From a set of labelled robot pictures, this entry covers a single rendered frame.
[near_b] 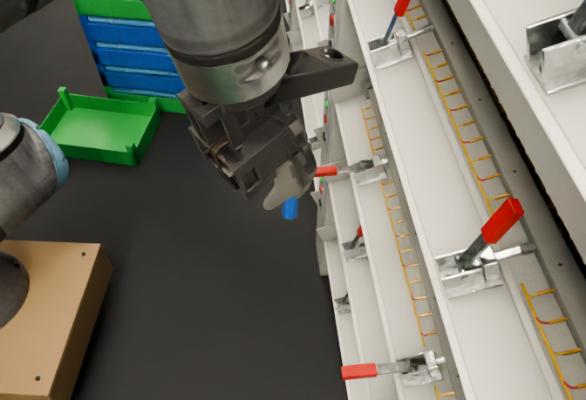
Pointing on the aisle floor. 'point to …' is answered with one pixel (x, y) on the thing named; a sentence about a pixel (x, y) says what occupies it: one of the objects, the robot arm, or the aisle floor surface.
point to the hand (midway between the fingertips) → (293, 180)
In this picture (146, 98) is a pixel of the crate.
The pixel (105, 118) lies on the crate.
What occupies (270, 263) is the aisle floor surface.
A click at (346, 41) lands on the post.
